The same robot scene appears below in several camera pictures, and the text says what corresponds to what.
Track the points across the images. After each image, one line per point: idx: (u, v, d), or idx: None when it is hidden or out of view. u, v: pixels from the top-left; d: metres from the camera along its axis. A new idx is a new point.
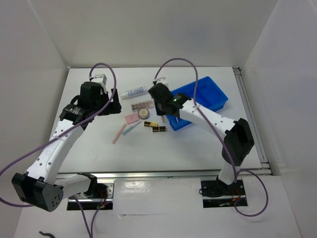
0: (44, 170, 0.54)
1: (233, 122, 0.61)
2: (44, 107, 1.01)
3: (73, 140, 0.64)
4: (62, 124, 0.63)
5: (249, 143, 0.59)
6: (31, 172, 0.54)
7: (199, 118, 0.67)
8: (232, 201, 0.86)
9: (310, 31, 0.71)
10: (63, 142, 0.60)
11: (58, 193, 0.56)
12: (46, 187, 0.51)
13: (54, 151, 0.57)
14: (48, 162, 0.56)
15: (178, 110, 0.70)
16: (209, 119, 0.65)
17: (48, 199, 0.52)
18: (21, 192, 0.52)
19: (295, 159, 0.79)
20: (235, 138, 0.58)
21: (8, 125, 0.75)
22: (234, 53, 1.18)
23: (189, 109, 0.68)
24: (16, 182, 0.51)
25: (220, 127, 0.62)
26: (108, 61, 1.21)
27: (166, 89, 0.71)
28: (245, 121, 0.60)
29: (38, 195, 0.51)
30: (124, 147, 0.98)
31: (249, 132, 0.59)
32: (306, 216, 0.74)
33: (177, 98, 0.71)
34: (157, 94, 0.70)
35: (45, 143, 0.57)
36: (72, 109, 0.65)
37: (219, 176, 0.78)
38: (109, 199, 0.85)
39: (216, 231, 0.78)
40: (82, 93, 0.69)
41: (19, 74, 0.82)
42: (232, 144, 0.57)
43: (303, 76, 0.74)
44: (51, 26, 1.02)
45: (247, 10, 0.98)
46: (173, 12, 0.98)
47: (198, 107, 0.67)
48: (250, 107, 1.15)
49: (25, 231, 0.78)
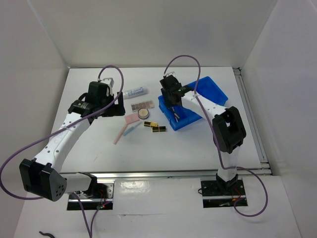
0: (51, 156, 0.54)
1: (225, 109, 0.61)
2: (45, 107, 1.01)
3: (79, 132, 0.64)
4: (70, 116, 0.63)
5: (239, 132, 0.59)
6: (39, 158, 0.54)
7: (195, 105, 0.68)
8: (232, 201, 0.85)
9: (310, 31, 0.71)
10: (71, 132, 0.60)
11: (62, 183, 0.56)
12: (53, 174, 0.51)
13: (63, 141, 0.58)
14: (56, 149, 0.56)
15: (180, 99, 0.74)
16: (204, 105, 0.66)
17: (53, 187, 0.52)
18: (27, 179, 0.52)
19: (295, 159, 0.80)
20: (222, 120, 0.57)
21: (8, 126, 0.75)
22: (234, 53, 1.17)
23: (189, 97, 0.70)
24: (23, 167, 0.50)
25: (211, 112, 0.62)
26: (108, 61, 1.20)
27: (176, 81, 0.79)
28: (237, 109, 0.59)
29: (44, 182, 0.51)
30: (124, 147, 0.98)
31: (239, 120, 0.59)
32: (306, 216, 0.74)
33: (182, 89, 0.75)
34: (167, 85, 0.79)
35: (53, 132, 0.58)
36: (80, 104, 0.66)
37: (218, 173, 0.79)
38: (109, 199, 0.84)
39: (217, 231, 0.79)
40: (90, 91, 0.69)
41: (19, 74, 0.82)
42: (218, 127, 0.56)
43: (303, 76, 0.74)
44: (51, 26, 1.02)
45: (247, 10, 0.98)
46: (173, 12, 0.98)
47: (197, 95, 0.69)
48: (250, 107, 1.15)
49: (25, 231, 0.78)
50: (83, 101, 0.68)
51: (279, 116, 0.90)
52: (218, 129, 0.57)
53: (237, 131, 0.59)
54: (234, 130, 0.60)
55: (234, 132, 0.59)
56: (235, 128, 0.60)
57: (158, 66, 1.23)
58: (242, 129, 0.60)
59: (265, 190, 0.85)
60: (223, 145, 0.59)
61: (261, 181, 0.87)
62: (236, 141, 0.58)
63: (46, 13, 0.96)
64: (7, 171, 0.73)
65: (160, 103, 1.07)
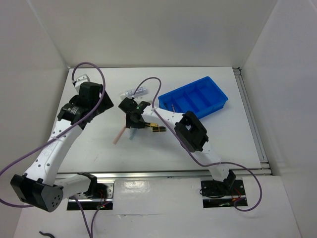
0: (42, 172, 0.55)
1: (182, 115, 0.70)
2: (45, 107, 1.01)
3: (73, 138, 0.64)
4: (61, 123, 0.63)
5: (200, 130, 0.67)
6: (31, 173, 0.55)
7: (156, 118, 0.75)
8: (232, 201, 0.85)
9: (310, 31, 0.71)
10: (61, 142, 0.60)
11: (58, 194, 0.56)
12: (45, 188, 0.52)
13: (53, 152, 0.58)
14: (47, 164, 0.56)
15: (141, 116, 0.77)
16: (163, 116, 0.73)
17: (47, 200, 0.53)
18: (21, 194, 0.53)
19: (295, 159, 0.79)
20: (183, 126, 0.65)
21: (8, 126, 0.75)
22: (234, 53, 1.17)
23: (148, 112, 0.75)
24: (15, 183, 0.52)
25: (172, 121, 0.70)
26: (108, 61, 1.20)
27: (132, 101, 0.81)
28: (192, 112, 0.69)
29: (37, 196, 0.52)
30: (124, 147, 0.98)
31: (196, 120, 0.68)
32: (307, 216, 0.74)
33: (139, 106, 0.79)
34: (124, 106, 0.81)
35: (44, 145, 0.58)
36: (70, 108, 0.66)
37: (214, 176, 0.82)
38: (109, 200, 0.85)
39: (216, 231, 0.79)
40: (81, 92, 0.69)
41: (19, 74, 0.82)
42: (182, 133, 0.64)
43: (303, 77, 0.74)
44: (51, 26, 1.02)
45: (247, 10, 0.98)
46: (173, 12, 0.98)
47: (155, 109, 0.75)
48: (250, 107, 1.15)
49: (25, 231, 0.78)
50: (74, 105, 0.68)
51: (279, 116, 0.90)
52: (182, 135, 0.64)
53: (197, 130, 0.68)
54: (195, 131, 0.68)
55: (195, 133, 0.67)
56: (195, 129, 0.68)
57: (159, 66, 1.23)
58: (202, 126, 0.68)
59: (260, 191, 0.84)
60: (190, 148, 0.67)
61: (258, 181, 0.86)
62: (199, 140, 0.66)
63: (46, 13, 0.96)
64: (8, 171, 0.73)
65: (160, 104, 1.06)
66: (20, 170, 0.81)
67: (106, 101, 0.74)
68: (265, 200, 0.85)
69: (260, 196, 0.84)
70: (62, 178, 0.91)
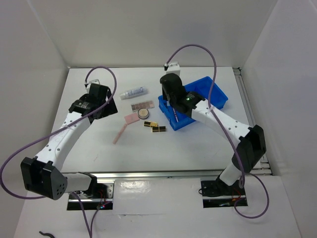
0: (53, 155, 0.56)
1: (247, 128, 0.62)
2: (45, 107, 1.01)
3: (80, 131, 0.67)
4: (71, 115, 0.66)
5: (261, 150, 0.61)
6: (41, 156, 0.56)
7: (210, 120, 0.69)
8: (232, 201, 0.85)
9: (311, 31, 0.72)
10: (72, 131, 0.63)
11: (63, 182, 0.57)
12: (54, 172, 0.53)
13: (63, 139, 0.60)
14: (57, 148, 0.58)
15: (189, 109, 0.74)
16: (223, 123, 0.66)
17: (54, 185, 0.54)
18: (28, 178, 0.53)
19: (295, 159, 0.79)
20: (248, 144, 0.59)
21: (8, 126, 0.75)
22: (234, 53, 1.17)
23: (203, 110, 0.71)
24: (24, 166, 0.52)
25: (234, 133, 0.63)
26: (107, 61, 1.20)
27: (181, 85, 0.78)
28: (261, 129, 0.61)
29: (46, 179, 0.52)
30: (124, 147, 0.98)
31: (263, 140, 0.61)
32: (307, 216, 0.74)
33: (190, 97, 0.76)
34: (171, 88, 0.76)
35: (55, 131, 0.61)
36: (80, 104, 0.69)
37: (220, 175, 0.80)
38: (109, 199, 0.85)
39: (216, 231, 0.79)
40: (90, 92, 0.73)
41: (20, 74, 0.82)
42: (245, 151, 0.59)
43: (303, 76, 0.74)
44: (51, 26, 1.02)
45: (247, 10, 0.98)
46: (172, 12, 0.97)
47: (212, 109, 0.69)
48: (250, 107, 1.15)
49: (25, 231, 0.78)
50: (83, 101, 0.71)
51: (279, 116, 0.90)
52: (244, 153, 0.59)
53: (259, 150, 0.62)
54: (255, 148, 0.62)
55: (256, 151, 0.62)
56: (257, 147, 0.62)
57: (158, 66, 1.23)
58: (264, 147, 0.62)
59: (267, 193, 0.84)
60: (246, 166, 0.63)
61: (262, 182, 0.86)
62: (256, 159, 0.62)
63: (46, 13, 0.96)
64: (8, 171, 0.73)
65: (160, 103, 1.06)
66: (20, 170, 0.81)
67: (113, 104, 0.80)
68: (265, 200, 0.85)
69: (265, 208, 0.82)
70: None
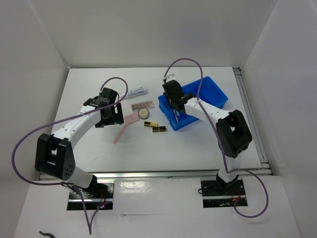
0: (69, 134, 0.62)
1: (228, 113, 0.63)
2: (45, 107, 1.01)
3: (92, 121, 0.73)
4: (85, 107, 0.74)
5: (244, 135, 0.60)
6: (58, 134, 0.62)
7: (198, 111, 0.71)
8: (232, 201, 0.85)
9: (311, 31, 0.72)
10: (86, 118, 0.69)
11: (71, 163, 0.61)
12: (69, 148, 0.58)
13: (79, 123, 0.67)
14: (73, 129, 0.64)
15: (184, 106, 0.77)
16: (207, 111, 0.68)
17: (66, 162, 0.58)
18: (42, 153, 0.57)
19: (295, 158, 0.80)
20: (226, 125, 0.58)
21: (8, 126, 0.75)
22: (234, 53, 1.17)
23: (192, 103, 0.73)
24: (40, 141, 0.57)
25: (215, 117, 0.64)
26: (107, 61, 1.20)
27: (179, 87, 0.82)
28: (240, 112, 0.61)
29: (60, 154, 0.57)
30: (124, 147, 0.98)
31: (244, 123, 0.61)
32: (307, 216, 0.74)
33: (185, 96, 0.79)
34: (169, 89, 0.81)
35: (72, 116, 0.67)
36: (94, 100, 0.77)
37: (219, 173, 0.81)
38: (109, 199, 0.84)
39: (216, 231, 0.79)
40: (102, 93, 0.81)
41: (20, 74, 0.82)
42: (223, 131, 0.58)
43: (303, 76, 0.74)
44: (51, 26, 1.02)
45: (247, 10, 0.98)
46: (172, 12, 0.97)
47: (199, 101, 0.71)
48: (250, 107, 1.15)
49: (25, 231, 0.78)
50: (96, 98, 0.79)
51: (279, 116, 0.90)
52: (223, 134, 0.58)
53: (243, 135, 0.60)
54: (239, 135, 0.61)
55: (238, 137, 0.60)
56: (240, 134, 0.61)
57: (158, 66, 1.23)
58: (248, 134, 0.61)
59: (266, 193, 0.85)
60: (229, 151, 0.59)
61: (262, 182, 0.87)
62: (241, 145, 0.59)
63: (46, 13, 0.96)
64: (8, 171, 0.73)
65: (160, 103, 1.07)
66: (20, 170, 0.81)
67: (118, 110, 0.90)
68: (265, 199, 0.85)
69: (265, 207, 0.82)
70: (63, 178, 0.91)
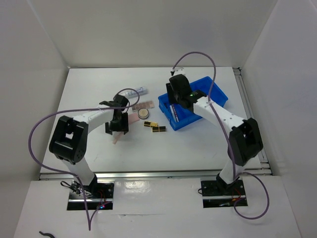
0: (86, 120, 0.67)
1: (242, 121, 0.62)
2: (45, 107, 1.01)
3: (105, 117, 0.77)
4: (102, 104, 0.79)
5: (256, 145, 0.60)
6: (76, 118, 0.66)
7: (209, 113, 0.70)
8: (232, 201, 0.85)
9: (311, 31, 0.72)
10: (102, 111, 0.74)
11: (83, 148, 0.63)
12: (85, 130, 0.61)
13: (95, 114, 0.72)
14: (90, 117, 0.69)
15: (192, 104, 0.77)
16: (219, 114, 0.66)
17: (80, 143, 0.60)
18: (59, 133, 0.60)
19: (295, 159, 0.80)
20: (240, 134, 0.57)
21: (8, 126, 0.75)
22: (234, 53, 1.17)
23: (202, 104, 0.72)
24: (60, 121, 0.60)
25: (228, 123, 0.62)
26: (107, 61, 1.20)
27: (186, 82, 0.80)
28: (255, 121, 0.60)
29: (77, 135, 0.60)
30: (124, 147, 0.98)
31: (256, 132, 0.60)
32: (307, 216, 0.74)
33: (193, 93, 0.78)
34: (177, 85, 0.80)
35: (90, 109, 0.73)
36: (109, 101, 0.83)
37: (220, 173, 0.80)
38: (109, 199, 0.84)
39: (216, 231, 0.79)
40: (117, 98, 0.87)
41: (19, 74, 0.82)
42: (236, 141, 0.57)
43: (303, 77, 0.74)
44: (51, 26, 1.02)
45: (247, 10, 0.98)
46: (172, 12, 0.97)
47: (211, 103, 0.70)
48: (250, 107, 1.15)
49: (24, 231, 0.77)
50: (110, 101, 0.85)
51: (279, 116, 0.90)
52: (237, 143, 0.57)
53: (254, 144, 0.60)
54: (251, 144, 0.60)
55: (250, 145, 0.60)
56: (251, 141, 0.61)
57: (158, 66, 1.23)
58: (259, 142, 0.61)
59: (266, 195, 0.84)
60: (239, 159, 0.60)
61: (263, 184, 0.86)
62: (251, 153, 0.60)
63: (46, 13, 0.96)
64: (8, 171, 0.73)
65: (160, 103, 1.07)
66: (19, 170, 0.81)
67: (125, 121, 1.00)
68: (266, 205, 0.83)
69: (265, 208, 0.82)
70: (63, 178, 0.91)
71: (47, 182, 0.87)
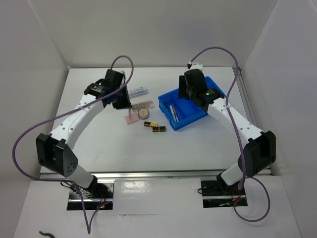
0: (67, 134, 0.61)
1: (260, 133, 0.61)
2: (45, 106, 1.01)
3: (93, 113, 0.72)
4: (85, 98, 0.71)
5: (269, 158, 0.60)
6: (55, 133, 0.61)
7: (225, 117, 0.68)
8: (232, 201, 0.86)
9: (310, 31, 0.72)
10: (85, 112, 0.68)
11: (74, 161, 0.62)
12: (65, 150, 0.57)
13: (77, 119, 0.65)
14: (71, 128, 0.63)
15: (207, 104, 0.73)
16: (236, 122, 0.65)
17: (65, 162, 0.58)
18: (42, 152, 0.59)
19: (295, 159, 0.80)
20: (257, 148, 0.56)
21: (9, 126, 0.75)
22: (234, 53, 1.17)
23: (219, 107, 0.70)
24: (39, 141, 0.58)
25: (244, 133, 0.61)
26: (107, 61, 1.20)
27: (202, 79, 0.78)
28: (273, 135, 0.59)
29: (59, 155, 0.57)
30: (124, 147, 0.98)
31: (273, 147, 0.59)
32: (306, 216, 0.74)
33: (210, 92, 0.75)
34: (191, 81, 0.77)
35: (70, 111, 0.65)
36: (95, 88, 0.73)
37: (222, 173, 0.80)
38: (109, 199, 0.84)
39: (216, 231, 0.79)
40: (107, 76, 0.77)
41: (20, 74, 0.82)
42: (251, 152, 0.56)
43: (303, 77, 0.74)
44: (51, 26, 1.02)
45: (247, 10, 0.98)
46: (172, 12, 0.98)
47: (228, 107, 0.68)
48: (250, 107, 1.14)
49: (24, 231, 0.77)
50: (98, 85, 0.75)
51: (279, 116, 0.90)
52: (250, 155, 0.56)
53: (268, 157, 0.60)
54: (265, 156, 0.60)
55: (263, 157, 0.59)
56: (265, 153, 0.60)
57: (158, 66, 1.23)
58: (273, 155, 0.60)
59: (268, 196, 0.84)
60: (249, 170, 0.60)
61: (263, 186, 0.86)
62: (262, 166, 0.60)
63: (46, 12, 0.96)
64: (8, 171, 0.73)
65: (160, 103, 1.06)
66: (19, 170, 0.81)
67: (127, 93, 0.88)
68: (267, 205, 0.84)
69: (267, 210, 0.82)
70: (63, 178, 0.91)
71: (47, 182, 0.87)
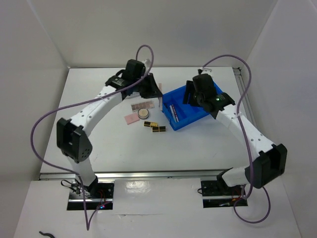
0: (84, 122, 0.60)
1: (272, 145, 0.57)
2: (45, 106, 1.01)
3: (112, 105, 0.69)
4: (106, 89, 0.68)
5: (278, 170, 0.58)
6: (75, 119, 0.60)
7: (235, 126, 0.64)
8: (232, 201, 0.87)
9: (311, 31, 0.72)
10: (105, 102, 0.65)
11: (88, 148, 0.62)
12: (82, 136, 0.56)
13: (96, 109, 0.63)
14: (89, 115, 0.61)
15: (217, 109, 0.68)
16: (247, 133, 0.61)
17: (80, 148, 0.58)
18: (61, 136, 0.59)
19: (295, 159, 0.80)
20: (267, 161, 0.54)
21: (8, 126, 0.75)
22: (235, 53, 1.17)
23: (229, 115, 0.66)
24: (59, 125, 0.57)
25: (255, 145, 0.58)
26: (107, 61, 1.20)
27: (211, 84, 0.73)
28: (286, 149, 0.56)
29: (76, 141, 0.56)
30: (124, 147, 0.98)
31: (283, 159, 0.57)
32: (307, 216, 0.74)
33: (220, 97, 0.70)
34: (201, 86, 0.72)
35: (90, 100, 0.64)
36: (116, 80, 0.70)
37: (223, 175, 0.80)
38: (109, 199, 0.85)
39: (217, 231, 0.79)
40: (127, 68, 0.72)
41: (20, 74, 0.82)
42: (261, 165, 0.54)
43: (303, 77, 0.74)
44: (51, 26, 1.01)
45: (248, 10, 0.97)
46: (172, 12, 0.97)
47: (239, 115, 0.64)
48: (250, 107, 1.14)
49: (24, 231, 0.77)
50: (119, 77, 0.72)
51: (279, 115, 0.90)
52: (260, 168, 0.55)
53: (276, 169, 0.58)
54: (274, 169, 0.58)
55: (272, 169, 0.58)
56: (274, 165, 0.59)
57: (158, 66, 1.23)
58: (283, 168, 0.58)
59: (267, 197, 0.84)
60: (257, 182, 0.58)
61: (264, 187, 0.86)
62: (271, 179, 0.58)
63: (46, 12, 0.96)
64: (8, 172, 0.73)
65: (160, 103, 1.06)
66: (19, 170, 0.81)
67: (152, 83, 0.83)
68: (267, 205, 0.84)
69: (267, 211, 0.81)
70: (63, 178, 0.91)
71: (47, 182, 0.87)
